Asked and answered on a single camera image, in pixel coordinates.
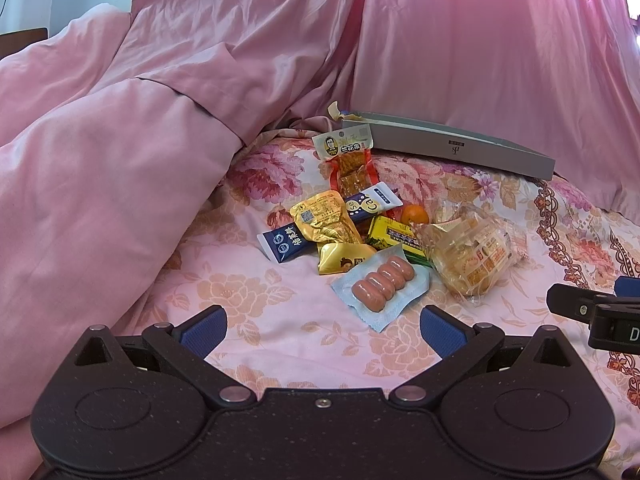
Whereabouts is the orange tangerine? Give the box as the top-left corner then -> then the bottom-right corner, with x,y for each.
401,203 -> 431,226

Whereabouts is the green and yellow packet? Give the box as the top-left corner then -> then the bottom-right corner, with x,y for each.
366,215 -> 432,266

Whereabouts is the clear bag of biscuits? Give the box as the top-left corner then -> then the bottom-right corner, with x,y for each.
412,204 -> 530,307

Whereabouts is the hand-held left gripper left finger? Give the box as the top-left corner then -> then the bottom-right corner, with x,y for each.
70,304 -> 253,409

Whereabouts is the pink duvet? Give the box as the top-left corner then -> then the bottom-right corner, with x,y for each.
0,0 -> 373,480

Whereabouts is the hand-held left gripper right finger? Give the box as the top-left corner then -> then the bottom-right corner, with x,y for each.
389,304 -> 574,409

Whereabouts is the sausage pack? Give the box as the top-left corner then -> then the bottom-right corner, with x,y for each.
331,254 -> 432,334

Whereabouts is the floral bed sheet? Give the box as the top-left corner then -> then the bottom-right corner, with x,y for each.
112,125 -> 640,480

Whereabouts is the grey cardboard box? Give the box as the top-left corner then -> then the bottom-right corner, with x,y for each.
341,110 -> 557,182

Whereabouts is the dried tofu snack packet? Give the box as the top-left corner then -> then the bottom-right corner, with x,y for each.
311,129 -> 377,201

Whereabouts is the brown wooden furniture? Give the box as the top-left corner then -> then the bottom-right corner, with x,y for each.
0,27 -> 49,61

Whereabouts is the large gold foil packet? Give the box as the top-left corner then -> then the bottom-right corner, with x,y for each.
289,190 -> 363,247

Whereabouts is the small gold foil packet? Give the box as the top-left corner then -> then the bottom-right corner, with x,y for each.
318,241 -> 378,277

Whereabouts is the beige tape strip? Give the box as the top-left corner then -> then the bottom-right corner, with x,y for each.
327,101 -> 370,123

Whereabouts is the blue and white stick sachet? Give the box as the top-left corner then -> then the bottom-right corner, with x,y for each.
256,181 -> 404,263

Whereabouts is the pink bed curtain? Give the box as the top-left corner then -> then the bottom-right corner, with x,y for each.
280,0 -> 640,213

